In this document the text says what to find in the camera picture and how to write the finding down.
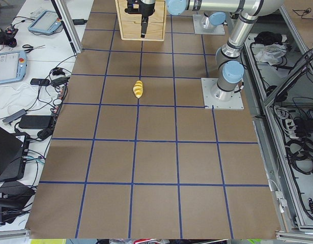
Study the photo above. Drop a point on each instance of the black small phone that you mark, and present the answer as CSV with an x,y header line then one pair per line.
x,y
40,82

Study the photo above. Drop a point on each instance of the black handled scissors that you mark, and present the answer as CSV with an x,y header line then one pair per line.
x,y
29,48

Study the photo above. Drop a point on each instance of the white crumpled cloth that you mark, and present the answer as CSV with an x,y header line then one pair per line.
x,y
271,54

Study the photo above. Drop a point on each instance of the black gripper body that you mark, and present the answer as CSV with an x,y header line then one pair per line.
x,y
146,9

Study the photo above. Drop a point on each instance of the black laptop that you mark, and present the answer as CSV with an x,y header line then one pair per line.
x,y
13,149

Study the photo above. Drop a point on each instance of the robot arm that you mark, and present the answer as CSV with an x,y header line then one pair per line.
x,y
211,20
230,69

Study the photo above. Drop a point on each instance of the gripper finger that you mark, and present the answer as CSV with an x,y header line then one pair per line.
x,y
144,26

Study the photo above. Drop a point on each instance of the teach pendant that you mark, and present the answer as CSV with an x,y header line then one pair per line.
x,y
47,23
12,66

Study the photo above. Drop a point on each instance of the far teach pendant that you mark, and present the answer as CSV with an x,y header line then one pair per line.
x,y
47,23

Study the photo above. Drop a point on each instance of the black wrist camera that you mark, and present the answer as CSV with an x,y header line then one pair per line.
x,y
130,7

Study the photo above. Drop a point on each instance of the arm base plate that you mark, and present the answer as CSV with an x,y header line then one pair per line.
x,y
215,98
219,30

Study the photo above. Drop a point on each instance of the wooden drawer cabinet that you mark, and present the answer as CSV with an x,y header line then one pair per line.
x,y
141,20

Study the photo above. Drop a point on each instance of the toy bread roll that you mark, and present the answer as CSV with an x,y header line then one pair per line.
x,y
138,89

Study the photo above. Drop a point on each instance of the near teach pendant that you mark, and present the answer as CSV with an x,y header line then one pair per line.
x,y
12,66

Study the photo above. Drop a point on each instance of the aluminium frame post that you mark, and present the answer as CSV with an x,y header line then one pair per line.
x,y
64,16

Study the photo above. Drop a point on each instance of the black power adapter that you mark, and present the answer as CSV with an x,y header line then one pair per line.
x,y
35,121

